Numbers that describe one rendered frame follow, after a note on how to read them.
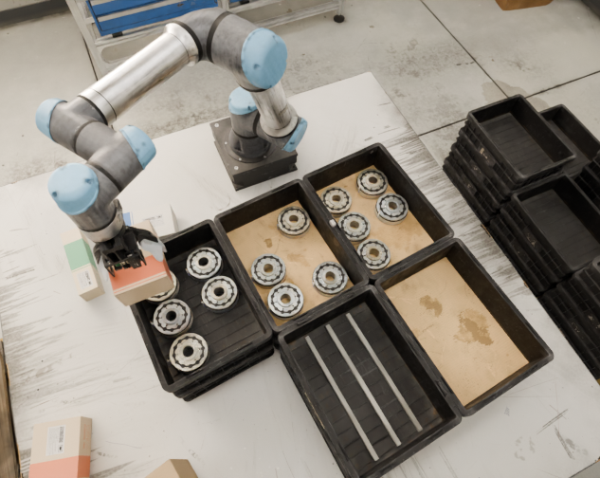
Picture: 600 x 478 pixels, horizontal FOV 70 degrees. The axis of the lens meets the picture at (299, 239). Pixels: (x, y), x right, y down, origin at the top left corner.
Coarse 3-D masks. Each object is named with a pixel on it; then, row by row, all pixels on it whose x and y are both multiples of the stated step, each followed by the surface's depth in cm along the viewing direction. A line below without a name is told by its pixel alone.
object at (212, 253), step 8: (200, 248) 128; (208, 248) 128; (192, 256) 127; (216, 256) 128; (192, 264) 126; (216, 264) 127; (192, 272) 125; (200, 272) 125; (208, 272) 125; (216, 272) 125
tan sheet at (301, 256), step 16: (256, 224) 136; (272, 224) 136; (240, 240) 134; (256, 240) 134; (272, 240) 134; (288, 240) 134; (304, 240) 134; (320, 240) 134; (240, 256) 131; (256, 256) 131; (288, 256) 131; (304, 256) 131; (320, 256) 132; (288, 272) 129; (304, 272) 129; (304, 288) 127; (304, 304) 124; (288, 320) 122
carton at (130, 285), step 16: (144, 224) 103; (144, 256) 99; (128, 272) 97; (144, 272) 97; (160, 272) 97; (112, 288) 95; (128, 288) 95; (144, 288) 97; (160, 288) 101; (128, 304) 101
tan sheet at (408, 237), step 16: (352, 176) 145; (320, 192) 142; (352, 192) 143; (352, 208) 140; (368, 208) 140; (384, 224) 137; (400, 224) 137; (416, 224) 137; (384, 240) 134; (400, 240) 135; (416, 240) 135; (432, 240) 135; (400, 256) 132
